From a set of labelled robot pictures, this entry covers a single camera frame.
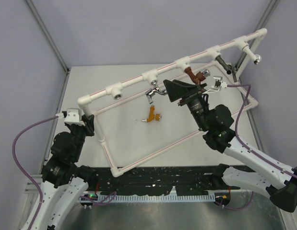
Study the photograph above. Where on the yellow plastic faucet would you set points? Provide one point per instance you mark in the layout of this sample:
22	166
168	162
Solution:
152	116

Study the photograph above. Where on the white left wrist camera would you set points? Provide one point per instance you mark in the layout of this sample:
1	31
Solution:
72	116

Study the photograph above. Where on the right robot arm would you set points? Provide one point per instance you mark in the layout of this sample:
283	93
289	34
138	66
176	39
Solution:
270	178

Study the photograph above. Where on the white PVC pipe frame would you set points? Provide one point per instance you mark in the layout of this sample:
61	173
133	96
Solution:
247	44

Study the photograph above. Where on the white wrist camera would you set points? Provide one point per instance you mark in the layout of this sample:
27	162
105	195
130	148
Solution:
218	85
72	116

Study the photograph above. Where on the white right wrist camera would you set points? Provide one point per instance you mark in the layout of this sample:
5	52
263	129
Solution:
218	85

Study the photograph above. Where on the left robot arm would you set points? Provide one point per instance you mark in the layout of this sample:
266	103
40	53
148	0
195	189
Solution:
62	181

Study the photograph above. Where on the white slotted cable duct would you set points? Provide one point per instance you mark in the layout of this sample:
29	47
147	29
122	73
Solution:
171	198

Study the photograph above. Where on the chrome lever faucet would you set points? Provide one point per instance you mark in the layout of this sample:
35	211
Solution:
152	91

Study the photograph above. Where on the white faucet chrome tip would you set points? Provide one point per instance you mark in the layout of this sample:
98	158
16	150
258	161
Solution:
255	58

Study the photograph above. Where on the dark grey metal faucet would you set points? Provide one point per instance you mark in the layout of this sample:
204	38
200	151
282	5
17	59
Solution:
230	70

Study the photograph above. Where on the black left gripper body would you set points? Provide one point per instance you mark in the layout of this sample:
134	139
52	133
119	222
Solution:
79	132

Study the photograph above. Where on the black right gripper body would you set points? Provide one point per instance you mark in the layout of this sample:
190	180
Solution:
196	102

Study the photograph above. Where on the brown faucet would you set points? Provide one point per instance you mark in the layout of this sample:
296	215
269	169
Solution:
199	77

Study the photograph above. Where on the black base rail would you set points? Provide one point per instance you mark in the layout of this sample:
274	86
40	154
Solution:
157	181

